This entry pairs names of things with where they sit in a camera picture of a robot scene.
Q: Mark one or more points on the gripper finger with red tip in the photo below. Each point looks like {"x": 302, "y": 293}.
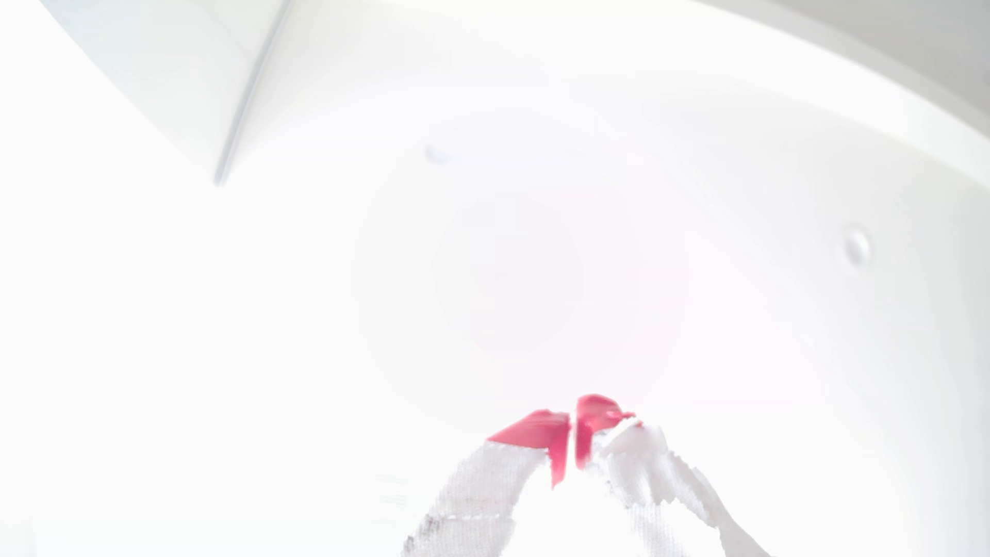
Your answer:
{"x": 650, "y": 472}
{"x": 479, "y": 495}

